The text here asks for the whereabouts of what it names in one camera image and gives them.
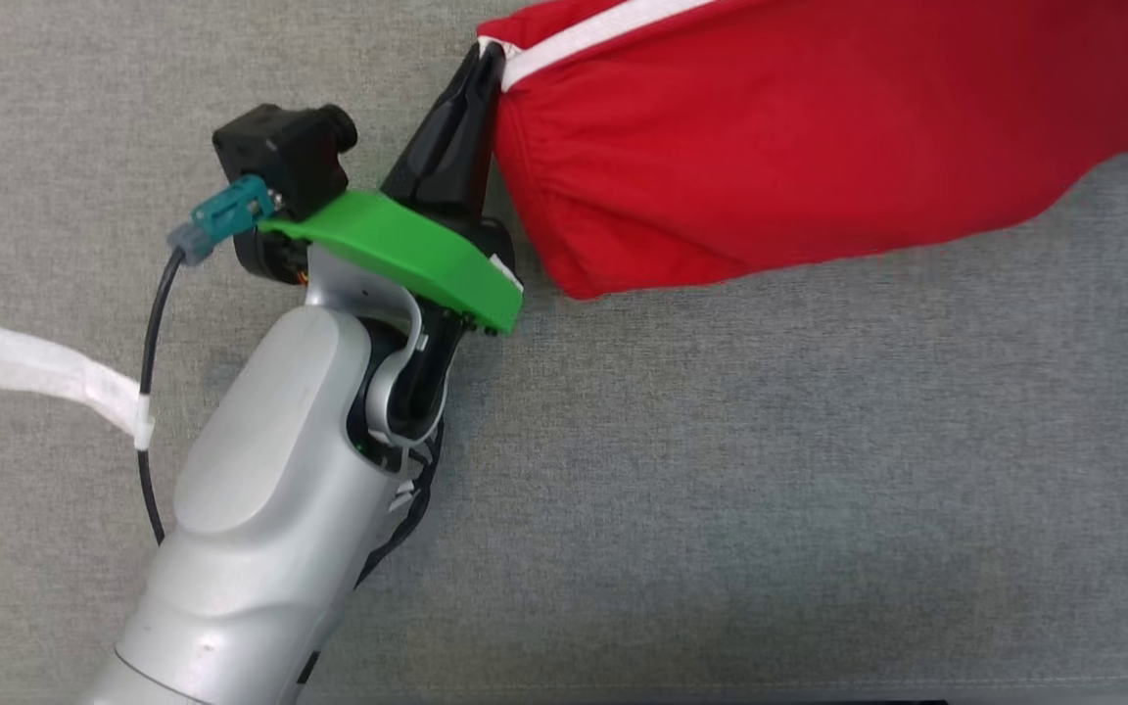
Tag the left white grey robot arm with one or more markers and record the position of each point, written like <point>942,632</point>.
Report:
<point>270,509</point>

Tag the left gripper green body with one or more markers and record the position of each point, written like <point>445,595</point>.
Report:
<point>407,255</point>

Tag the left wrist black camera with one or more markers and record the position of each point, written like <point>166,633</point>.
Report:
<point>285,157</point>

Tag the grey fabric sofa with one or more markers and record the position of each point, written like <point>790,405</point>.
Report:
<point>819,490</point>

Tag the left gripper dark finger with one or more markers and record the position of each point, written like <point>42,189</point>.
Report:
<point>486,127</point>
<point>437,147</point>

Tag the left camera teal connector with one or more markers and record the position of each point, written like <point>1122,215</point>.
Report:
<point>226,215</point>

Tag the red shorts white trim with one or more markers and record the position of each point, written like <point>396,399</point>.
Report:
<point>799,147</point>

